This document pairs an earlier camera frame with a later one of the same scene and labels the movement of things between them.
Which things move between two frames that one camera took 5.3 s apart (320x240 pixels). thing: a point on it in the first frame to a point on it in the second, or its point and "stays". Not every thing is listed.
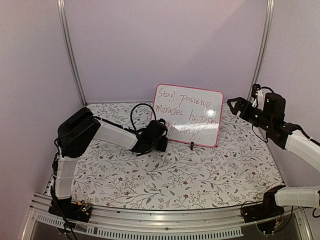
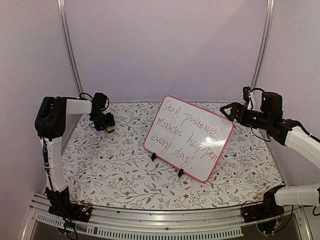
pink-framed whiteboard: (191, 115) to (188, 137)
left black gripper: (163, 147) to (111, 122)
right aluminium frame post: (269, 17) stays
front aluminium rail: (161, 222) stays
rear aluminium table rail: (144, 102) stays
